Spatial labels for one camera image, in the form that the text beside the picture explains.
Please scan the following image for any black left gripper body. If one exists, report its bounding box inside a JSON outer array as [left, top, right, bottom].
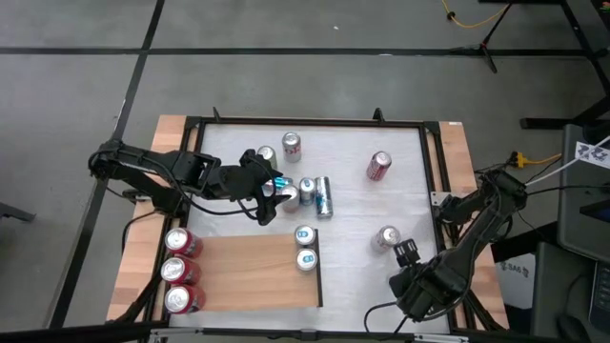
[[204, 149, 275, 226]]

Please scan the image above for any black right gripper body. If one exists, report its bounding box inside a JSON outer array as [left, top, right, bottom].
[[389, 259, 468, 323]]

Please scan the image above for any blue silver Red Bull can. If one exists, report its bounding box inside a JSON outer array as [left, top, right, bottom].
[[298, 176, 316, 207], [315, 175, 335, 220], [295, 247, 319, 272], [264, 175, 295, 194]]

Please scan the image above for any light blue Red Bull can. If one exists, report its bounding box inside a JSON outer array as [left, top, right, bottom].
[[294, 224, 317, 248]]

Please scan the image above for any red soda can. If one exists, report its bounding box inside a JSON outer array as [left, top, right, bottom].
[[159, 255, 202, 287], [164, 227, 205, 259], [163, 284, 207, 315]]

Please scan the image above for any white orange Spindrift can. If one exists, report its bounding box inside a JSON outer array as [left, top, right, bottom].
[[279, 184, 301, 214]]

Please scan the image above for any green soda can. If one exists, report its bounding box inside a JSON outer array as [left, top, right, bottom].
[[256, 145, 279, 171]]

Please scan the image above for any silver Diet Coke can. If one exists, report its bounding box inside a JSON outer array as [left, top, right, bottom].
[[281, 131, 303, 164], [371, 224, 402, 253]]

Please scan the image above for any light wooden board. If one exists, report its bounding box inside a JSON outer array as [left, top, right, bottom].
[[167, 228, 325, 315]]

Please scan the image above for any white labelled box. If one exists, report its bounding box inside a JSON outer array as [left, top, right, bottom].
[[495, 252, 538, 311]]

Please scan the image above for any red Coca-Cola can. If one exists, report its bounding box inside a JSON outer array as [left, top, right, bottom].
[[365, 151, 393, 182]]

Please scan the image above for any dark grey bin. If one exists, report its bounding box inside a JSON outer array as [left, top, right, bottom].
[[531, 240, 610, 343]]

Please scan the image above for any grey cabinet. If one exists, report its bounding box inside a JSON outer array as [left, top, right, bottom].
[[557, 123, 610, 263]]

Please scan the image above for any black keyboard device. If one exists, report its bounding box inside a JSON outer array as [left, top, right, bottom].
[[588, 259, 610, 330]]

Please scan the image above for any white fiducial marker sheet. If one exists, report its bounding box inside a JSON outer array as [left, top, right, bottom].
[[574, 140, 610, 171]]

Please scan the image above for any black tripod stand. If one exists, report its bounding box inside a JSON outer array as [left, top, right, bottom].
[[450, 0, 519, 73]]

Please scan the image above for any dark grey chair base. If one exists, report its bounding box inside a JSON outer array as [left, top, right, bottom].
[[0, 202, 37, 224]]

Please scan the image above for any black rig beam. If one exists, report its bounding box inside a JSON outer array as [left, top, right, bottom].
[[0, 321, 168, 343]]

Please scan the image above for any black metal table frame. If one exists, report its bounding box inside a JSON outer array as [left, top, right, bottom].
[[159, 116, 466, 334]]

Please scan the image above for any grey metal rail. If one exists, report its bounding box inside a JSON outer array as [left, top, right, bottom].
[[147, 327, 471, 343]]

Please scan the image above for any white cable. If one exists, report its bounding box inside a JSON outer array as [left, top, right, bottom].
[[502, 135, 610, 197]]

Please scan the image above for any black desk leg frame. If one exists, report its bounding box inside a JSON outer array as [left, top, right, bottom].
[[478, 0, 610, 131]]

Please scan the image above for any yellow cable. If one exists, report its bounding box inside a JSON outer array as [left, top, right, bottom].
[[438, 0, 512, 30]]

